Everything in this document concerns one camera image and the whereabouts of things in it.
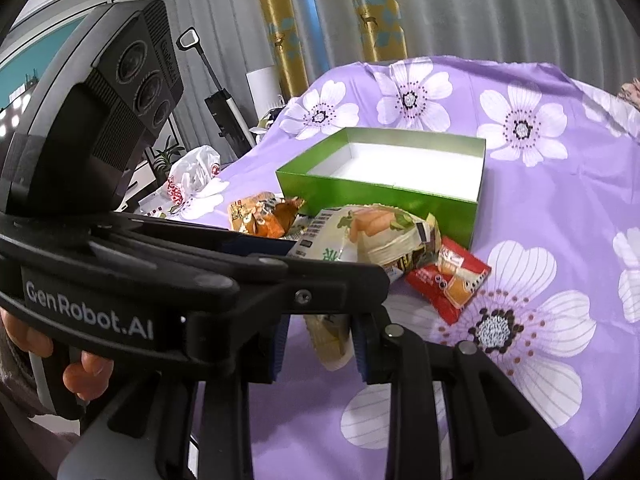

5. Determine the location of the golden snack packet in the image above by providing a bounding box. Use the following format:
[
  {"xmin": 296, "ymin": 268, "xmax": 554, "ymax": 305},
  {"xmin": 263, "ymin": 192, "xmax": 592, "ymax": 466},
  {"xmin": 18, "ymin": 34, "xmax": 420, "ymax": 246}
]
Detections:
[{"xmin": 272, "ymin": 196, "xmax": 307, "ymax": 236}]

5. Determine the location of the black and white object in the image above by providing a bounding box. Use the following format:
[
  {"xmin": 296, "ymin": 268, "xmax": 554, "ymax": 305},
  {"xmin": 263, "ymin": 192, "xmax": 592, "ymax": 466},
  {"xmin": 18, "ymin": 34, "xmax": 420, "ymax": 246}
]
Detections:
[{"xmin": 252, "ymin": 110, "xmax": 281, "ymax": 136}]

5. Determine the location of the white red plastic bag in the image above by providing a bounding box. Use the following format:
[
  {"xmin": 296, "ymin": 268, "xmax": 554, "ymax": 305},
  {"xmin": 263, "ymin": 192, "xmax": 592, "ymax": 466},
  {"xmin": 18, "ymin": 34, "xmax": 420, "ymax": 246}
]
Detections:
[{"xmin": 137, "ymin": 145, "xmax": 223, "ymax": 218}]

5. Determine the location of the purple floral blanket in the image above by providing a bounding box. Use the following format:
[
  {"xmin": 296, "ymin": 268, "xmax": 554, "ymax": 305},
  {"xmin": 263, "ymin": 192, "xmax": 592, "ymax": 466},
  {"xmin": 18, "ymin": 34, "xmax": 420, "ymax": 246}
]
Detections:
[{"xmin": 165, "ymin": 55, "xmax": 640, "ymax": 480}]

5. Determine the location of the white appliance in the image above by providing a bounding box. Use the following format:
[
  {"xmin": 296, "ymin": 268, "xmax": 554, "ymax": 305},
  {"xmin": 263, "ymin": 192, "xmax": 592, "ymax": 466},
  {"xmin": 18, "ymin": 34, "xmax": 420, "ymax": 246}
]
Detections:
[{"xmin": 246, "ymin": 65, "xmax": 282, "ymax": 123}]

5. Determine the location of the pile of folded clothes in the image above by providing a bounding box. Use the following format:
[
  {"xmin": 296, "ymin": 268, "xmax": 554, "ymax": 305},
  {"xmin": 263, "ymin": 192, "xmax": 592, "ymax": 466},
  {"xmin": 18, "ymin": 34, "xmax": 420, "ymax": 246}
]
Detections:
[{"xmin": 619, "ymin": 77, "xmax": 640, "ymax": 107}]

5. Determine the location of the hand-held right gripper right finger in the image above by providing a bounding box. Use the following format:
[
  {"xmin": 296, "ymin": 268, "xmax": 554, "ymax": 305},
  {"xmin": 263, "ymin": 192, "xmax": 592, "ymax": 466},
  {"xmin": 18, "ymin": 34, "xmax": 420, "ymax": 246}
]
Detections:
[{"xmin": 350, "ymin": 305, "xmax": 583, "ymax": 480}]

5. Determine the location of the orange snack packet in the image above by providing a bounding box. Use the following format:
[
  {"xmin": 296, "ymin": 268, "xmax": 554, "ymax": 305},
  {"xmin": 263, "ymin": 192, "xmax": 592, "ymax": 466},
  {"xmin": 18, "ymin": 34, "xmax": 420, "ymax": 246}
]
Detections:
[{"xmin": 228, "ymin": 191, "xmax": 281, "ymax": 237}]

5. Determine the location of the black upright vacuum cleaner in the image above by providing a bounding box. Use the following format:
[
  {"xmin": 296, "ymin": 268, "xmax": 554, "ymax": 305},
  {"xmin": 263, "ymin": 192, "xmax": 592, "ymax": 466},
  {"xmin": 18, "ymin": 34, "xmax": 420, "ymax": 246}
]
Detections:
[{"xmin": 177, "ymin": 27, "xmax": 256, "ymax": 156}]

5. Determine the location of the red snack packet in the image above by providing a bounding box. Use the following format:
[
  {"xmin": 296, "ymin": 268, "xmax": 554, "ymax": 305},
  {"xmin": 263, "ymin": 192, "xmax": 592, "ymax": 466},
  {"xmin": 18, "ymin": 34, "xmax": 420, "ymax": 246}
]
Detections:
[{"xmin": 404, "ymin": 237, "xmax": 492, "ymax": 326}]

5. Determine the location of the large cream green snack packet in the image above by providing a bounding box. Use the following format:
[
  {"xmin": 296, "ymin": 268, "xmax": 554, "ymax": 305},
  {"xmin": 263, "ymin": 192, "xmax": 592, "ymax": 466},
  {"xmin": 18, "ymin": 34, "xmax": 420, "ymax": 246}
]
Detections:
[{"xmin": 287, "ymin": 204, "xmax": 443, "ymax": 281}]

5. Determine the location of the white cabinet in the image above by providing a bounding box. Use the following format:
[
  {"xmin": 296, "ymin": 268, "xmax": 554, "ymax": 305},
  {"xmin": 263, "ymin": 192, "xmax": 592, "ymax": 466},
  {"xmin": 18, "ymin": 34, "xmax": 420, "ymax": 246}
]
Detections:
[{"xmin": 117, "ymin": 157, "xmax": 166, "ymax": 211}]

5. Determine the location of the teal framed wall panel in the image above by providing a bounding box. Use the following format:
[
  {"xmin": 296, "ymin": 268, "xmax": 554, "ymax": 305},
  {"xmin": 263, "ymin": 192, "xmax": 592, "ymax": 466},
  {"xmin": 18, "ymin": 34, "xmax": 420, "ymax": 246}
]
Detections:
[{"xmin": 0, "ymin": 15, "xmax": 86, "ymax": 116}]

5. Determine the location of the pale cream snack bar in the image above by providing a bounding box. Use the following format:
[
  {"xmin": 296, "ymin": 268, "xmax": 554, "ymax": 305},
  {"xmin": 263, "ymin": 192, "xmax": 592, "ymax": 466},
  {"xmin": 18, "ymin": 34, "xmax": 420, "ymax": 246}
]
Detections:
[{"xmin": 304, "ymin": 312, "xmax": 357, "ymax": 372}]

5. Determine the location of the gold patterned curtain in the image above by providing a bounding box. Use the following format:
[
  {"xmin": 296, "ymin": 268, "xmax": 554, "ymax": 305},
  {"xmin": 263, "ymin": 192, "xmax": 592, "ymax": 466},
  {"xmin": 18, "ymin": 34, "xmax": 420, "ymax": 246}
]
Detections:
[
  {"xmin": 251, "ymin": 0, "xmax": 307, "ymax": 103},
  {"xmin": 345, "ymin": 0, "xmax": 407, "ymax": 63}
]

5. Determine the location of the grey curtain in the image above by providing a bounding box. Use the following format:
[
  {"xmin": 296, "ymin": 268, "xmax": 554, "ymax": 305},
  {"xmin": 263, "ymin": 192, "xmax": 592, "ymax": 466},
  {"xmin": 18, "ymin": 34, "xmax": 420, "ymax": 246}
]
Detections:
[{"xmin": 145, "ymin": 0, "xmax": 631, "ymax": 161}]

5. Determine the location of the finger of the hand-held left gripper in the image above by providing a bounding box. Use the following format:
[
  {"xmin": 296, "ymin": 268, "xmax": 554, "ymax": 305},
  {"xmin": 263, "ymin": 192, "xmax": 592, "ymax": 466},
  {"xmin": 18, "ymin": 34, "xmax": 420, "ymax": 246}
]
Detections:
[
  {"xmin": 125, "ymin": 212, "xmax": 299, "ymax": 257},
  {"xmin": 115, "ymin": 230, "xmax": 391, "ymax": 317}
]

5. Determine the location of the green cardboard box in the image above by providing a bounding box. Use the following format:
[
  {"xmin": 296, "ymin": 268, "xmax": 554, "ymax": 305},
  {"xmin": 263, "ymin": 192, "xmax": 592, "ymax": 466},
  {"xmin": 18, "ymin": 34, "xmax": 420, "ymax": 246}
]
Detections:
[{"xmin": 276, "ymin": 127, "xmax": 487, "ymax": 250}]

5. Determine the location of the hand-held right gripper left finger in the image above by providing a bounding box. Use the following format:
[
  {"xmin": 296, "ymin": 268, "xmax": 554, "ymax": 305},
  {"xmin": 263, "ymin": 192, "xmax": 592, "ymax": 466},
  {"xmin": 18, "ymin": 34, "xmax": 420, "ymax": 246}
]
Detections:
[{"xmin": 150, "ymin": 310, "xmax": 291, "ymax": 480}]

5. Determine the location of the green potted plant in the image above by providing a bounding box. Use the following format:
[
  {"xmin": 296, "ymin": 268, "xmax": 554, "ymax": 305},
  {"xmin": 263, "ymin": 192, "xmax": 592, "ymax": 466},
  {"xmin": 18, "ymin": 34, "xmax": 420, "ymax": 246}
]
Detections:
[{"xmin": 150, "ymin": 142, "xmax": 186, "ymax": 186}]

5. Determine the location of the person's left hand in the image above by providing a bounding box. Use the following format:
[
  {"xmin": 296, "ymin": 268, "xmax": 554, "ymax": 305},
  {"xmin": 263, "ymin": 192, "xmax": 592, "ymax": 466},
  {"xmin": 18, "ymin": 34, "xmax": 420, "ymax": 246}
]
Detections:
[{"xmin": 0, "ymin": 305, "xmax": 116, "ymax": 388}]

